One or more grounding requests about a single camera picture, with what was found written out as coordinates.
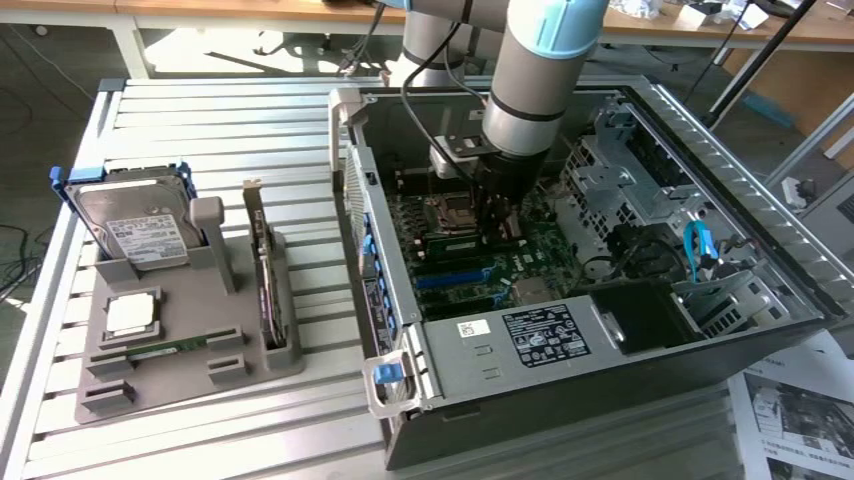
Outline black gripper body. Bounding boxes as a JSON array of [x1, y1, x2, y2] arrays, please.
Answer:
[[468, 151, 547, 202]]

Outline green RAM stick in slot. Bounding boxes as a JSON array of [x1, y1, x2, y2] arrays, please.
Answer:
[[424, 238, 484, 253]]

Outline CPU socket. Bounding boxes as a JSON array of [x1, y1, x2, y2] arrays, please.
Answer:
[[419, 193, 483, 235]]

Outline green motherboard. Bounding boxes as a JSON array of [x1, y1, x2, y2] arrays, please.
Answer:
[[386, 169, 583, 322]]

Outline blue expansion slot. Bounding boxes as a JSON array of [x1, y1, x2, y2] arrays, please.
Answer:
[[415, 266, 487, 292]]

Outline silver chipset heat sink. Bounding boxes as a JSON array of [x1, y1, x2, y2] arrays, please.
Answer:
[[508, 277, 563, 305]]

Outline metal disk bay cage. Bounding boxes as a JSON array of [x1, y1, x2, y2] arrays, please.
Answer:
[[558, 105, 679, 229]]

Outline grey power supply with label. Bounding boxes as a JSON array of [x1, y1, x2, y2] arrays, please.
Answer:
[[418, 294, 630, 402]]

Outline black graphics card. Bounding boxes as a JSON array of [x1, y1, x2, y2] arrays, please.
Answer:
[[240, 176, 294, 352]]

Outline black open PC case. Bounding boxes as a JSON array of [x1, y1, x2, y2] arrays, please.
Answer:
[[330, 74, 846, 472]]

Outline black office chair base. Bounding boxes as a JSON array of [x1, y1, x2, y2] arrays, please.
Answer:
[[203, 30, 339, 76]]

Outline black tripod pole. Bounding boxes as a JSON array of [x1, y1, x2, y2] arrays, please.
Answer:
[[699, 0, 819, 129]]

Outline white small device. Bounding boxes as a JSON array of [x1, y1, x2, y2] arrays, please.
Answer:
[[778, 174, 823, 207]]

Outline white boxes on desk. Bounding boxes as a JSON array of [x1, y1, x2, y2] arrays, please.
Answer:
[[671, 0, 770, 32]]

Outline grey computer box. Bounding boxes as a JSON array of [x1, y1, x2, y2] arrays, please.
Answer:
[[795, 171, 854, 274]]

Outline silver hard disk blue caddy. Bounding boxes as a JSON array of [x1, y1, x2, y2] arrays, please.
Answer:
[[48, 159, 196, 272]]

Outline grey printed parts rack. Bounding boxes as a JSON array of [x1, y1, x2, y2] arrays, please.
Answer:
[[72, 196, 308, 426]]

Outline silver CPU chip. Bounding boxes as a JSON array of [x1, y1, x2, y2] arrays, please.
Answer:
[[104, 294, 161, 337]]

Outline printed paper sheet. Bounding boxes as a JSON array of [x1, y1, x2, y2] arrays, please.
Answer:
[[725, 329, 854, 480]]

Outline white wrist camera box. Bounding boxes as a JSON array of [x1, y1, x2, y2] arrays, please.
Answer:
[[428, 134, 499, 180]]

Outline black power wire bundle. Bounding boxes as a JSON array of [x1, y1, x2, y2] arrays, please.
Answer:
[[578, 227, 690, 294]]

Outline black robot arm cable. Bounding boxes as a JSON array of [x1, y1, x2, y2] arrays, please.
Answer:
[[400, 19, 488, 152]]

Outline blue SATA wire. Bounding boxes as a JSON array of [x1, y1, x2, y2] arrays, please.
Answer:
[[682, 218, 721, 287]]

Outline black hanging cables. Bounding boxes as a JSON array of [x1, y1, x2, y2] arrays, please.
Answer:
[[338, 0, 392, 77]]

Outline metal disk bay bracket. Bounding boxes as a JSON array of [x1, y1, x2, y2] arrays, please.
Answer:
[[669, 267, 783, 342]]

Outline grey printed case handle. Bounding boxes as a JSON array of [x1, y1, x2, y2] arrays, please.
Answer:
[[362, 348, 427, 419]]

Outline wooden desk white frame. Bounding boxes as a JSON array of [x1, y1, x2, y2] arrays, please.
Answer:
[[0, 0, 854, 81]]

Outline black floor cables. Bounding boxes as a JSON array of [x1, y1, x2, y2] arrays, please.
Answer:
[[0, 222, 43, 306]]

